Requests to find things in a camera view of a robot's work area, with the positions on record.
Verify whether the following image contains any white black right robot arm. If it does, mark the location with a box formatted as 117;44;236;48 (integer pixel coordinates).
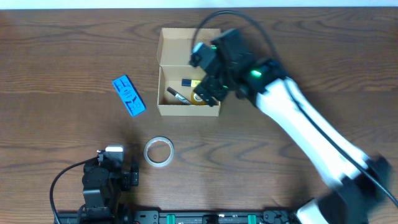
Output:
190;29;391;223

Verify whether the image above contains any brown cardboard box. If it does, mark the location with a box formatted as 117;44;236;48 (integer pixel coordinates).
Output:
157;28;221;116

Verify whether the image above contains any white black-capped marker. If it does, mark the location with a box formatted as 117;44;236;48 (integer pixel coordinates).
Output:
167;87;192;105

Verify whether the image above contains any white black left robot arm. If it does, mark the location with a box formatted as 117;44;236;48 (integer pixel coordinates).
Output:
78;151;139;224

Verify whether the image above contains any large clear tape roll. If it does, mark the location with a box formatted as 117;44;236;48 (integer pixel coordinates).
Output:
143;136;174;168

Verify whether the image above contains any yellow highlighter blue cap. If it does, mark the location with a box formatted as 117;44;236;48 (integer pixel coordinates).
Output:
181;78;201;88

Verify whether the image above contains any blue whiteboard duster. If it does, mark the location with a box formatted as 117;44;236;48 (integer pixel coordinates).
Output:
112;75;146;117

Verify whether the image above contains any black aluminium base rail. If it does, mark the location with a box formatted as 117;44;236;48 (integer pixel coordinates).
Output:
58;210;299;224

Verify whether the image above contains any small yellow tape roll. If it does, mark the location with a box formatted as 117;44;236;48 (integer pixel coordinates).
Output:
191;92;206;106

